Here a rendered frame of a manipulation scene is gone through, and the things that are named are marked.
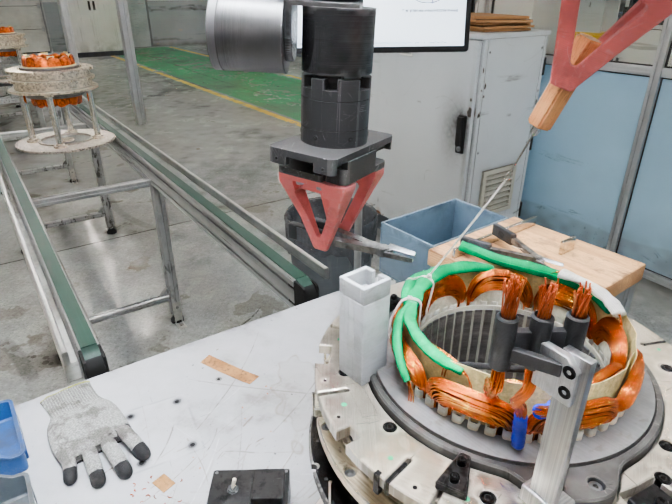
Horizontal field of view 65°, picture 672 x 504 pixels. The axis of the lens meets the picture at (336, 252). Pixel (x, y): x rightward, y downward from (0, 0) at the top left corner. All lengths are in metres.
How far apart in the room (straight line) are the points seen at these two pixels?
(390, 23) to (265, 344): 0.85
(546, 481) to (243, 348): 0.74
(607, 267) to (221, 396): 0.61
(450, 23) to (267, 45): 1.08
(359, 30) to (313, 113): 0.07
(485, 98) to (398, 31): 1.32
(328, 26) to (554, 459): 0.32
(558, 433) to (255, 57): 0.33
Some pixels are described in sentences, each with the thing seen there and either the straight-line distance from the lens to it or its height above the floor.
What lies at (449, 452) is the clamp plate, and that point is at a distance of 0.39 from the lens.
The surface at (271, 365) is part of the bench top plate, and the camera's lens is 0.97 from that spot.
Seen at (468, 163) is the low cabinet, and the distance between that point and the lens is 2.76.
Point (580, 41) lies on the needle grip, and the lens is 0.37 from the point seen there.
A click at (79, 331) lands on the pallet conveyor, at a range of 1.19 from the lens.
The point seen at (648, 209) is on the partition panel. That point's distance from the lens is 2.94.
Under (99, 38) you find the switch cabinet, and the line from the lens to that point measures 13.90.
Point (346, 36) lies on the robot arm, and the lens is 0.42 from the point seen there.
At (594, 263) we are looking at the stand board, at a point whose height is 1.06.
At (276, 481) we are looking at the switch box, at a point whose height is 0.84.
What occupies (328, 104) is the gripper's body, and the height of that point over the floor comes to 1.30.
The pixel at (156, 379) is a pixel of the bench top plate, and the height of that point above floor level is 0.78.
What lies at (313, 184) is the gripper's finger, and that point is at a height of 1.23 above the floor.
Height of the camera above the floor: 1.38
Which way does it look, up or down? 26 degrees down
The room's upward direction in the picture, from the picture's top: straight up
